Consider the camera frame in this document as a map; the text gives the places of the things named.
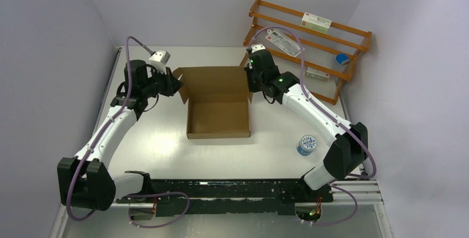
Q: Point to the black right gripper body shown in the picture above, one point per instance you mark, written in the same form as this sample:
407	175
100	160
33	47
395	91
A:
254	82

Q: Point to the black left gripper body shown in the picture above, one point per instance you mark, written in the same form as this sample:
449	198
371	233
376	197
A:
160	83

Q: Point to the brown cardboard box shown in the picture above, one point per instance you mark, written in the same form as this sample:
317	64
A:
217	98

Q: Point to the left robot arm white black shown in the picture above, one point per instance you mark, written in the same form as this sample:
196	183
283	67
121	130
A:
84	180

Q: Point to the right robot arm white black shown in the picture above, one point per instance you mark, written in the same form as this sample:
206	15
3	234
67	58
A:
346	141

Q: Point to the small white box lower shelf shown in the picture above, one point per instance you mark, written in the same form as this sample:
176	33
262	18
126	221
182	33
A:
317	74

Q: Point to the green white small box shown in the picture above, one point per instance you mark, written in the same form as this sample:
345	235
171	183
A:
315	23

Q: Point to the clear plastic packaged item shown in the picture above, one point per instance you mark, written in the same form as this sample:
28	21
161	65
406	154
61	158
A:
283	42

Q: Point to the orange wooden shelf rack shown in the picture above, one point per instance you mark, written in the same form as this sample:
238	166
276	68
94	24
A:
320	49

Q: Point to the blue white eraser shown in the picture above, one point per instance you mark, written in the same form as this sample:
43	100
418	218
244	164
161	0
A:
342	59

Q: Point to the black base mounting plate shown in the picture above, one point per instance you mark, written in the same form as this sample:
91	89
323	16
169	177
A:
244	196

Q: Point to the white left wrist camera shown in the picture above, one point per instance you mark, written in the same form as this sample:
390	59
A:
158	60

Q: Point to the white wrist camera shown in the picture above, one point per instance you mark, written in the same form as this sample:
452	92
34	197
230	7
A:
254	48
158	60

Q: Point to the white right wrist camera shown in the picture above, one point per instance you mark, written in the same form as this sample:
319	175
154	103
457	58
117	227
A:
254	48

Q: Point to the aluminium frame rails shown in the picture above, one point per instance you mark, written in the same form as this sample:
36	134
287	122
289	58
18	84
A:
357	211

